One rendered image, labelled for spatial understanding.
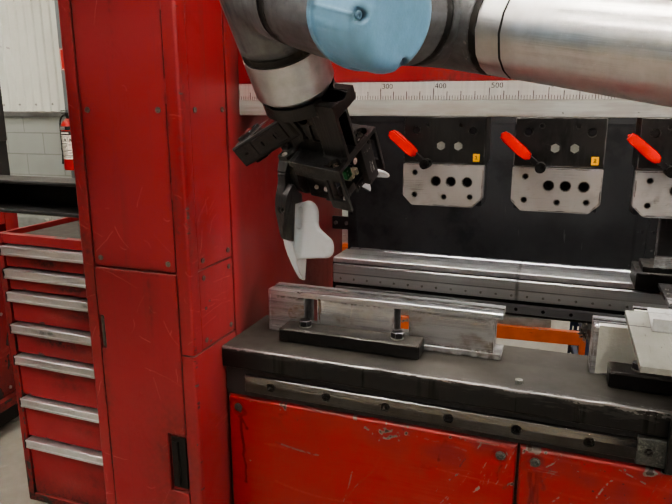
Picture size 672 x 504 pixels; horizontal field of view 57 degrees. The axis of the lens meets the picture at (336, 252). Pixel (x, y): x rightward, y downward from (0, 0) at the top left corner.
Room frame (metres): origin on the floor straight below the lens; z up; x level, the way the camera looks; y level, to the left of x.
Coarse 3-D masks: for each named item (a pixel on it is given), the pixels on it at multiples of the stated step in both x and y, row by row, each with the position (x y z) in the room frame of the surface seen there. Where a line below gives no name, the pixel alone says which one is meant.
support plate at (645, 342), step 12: (636, 312) 1.04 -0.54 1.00; (636, 324) 0.98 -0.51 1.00; (648, 324) 0.98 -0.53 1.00; (636, 336) 0.93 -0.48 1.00; (648, 336) 0.93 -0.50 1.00; (660, 336) 0.93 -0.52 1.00; (636, 348) 0.88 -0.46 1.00; (648, 348) 0.88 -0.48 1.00; (660, 348) 0.88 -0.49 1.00; (648, 360) 0.83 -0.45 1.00; (660, 360) 0.83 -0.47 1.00; (648, 372) 0.81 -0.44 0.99; (660, 372) 0.80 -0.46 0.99
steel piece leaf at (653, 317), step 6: (648, 312) 1.04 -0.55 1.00; (654, 318) 1.01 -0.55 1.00; (660, 318) 1.01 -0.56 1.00; (666, 318) 1.01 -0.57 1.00; (654, 324) 0.95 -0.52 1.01; (660, 324) 0.94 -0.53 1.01; (666, 324) 0.94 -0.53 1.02; (654, 330) 0.95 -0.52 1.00; (660, 330) 0.94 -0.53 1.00; (666, 330) 0.94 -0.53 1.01
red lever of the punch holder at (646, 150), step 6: (630, 138) 1.01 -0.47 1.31; (636, 138) 1.00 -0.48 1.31; (636, 144) 1.00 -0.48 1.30; (642, 144) 1.00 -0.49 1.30; (648, 144) 1.00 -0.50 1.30; (642, 150) 1.00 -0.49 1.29; (648, 150) 1.00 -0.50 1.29; (654, 150) 1.00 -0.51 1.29; (648, 156) 1.00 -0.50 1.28; (654, 156) 0.99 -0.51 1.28; (660, 156) 0.99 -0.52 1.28; (654, 162) 1.00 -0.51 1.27; (660, 162) 1.00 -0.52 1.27; (666, 168) 0.99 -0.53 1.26; (666, 174) 0.98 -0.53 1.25
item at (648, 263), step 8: (632, 264) 1.31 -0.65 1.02; (640, 264) 1.27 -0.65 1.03; (648, 264) 1.25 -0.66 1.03; (632, 272) 1.29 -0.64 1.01; (640, 272) 1.23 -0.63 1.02; (648, 272) 1.23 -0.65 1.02; (656, 272) 1.23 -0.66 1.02; (664, 272) 1.22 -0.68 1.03; (632, 280) 1.27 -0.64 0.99; (640, 280) 1.23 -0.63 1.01; (648, 280) 1.22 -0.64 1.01; (656, 280) 1.22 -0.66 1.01; (664, 280) 1.21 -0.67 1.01; (640, 288) 1.23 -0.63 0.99; (648, 288) 1.22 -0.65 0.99; (656, 288) 1.22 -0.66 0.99; (664, 288) 1.18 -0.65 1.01; (664, 296) 1.13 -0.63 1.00
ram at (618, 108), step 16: (240, 64) 1.30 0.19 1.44; (336, 64) 1.22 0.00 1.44; (240, 80) 1.30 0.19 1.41; (336, 80) 1.22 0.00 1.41; (352, 80) 1.21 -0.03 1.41; (368, 80) 1.20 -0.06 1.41; (384, 80) 1.19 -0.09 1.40; (400, 80) 1.18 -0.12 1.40; (416, 80) 1.17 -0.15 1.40; (432, 80) 1.16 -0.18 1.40; (448, 80) 1.15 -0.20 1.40; (464, 80) 1.14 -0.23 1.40; (480, 80) 1.13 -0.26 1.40; (496, 80) 1.12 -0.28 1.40; (240, 112) 1.30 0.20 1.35; (256, 112) 1.28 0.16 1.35; (352, 112) 1.21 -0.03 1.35; (368, 112) 1.20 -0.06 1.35; (384, 112) 1.19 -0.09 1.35; (400, 112) 1.18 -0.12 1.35; (416, 112) 1.17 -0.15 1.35; (432, 112) 1.16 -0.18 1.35; (448, 112) 1.15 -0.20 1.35; (464, 112) 1.14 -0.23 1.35; (480, 112) 1.13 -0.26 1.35; (496, 112) 1.12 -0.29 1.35; (512, 112) 1.11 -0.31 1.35; (528, 112) 1.10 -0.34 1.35; (544, 112) 1.09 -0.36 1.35; (560, 112) 1.08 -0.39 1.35; (576, 112) 1.07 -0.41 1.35; (592, 112) 1.07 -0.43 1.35; (608, 112) 1.06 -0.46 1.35; (624, 112) 1.05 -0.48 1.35; (640, 112) 1.04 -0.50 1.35; (656, 112) 1.03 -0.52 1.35
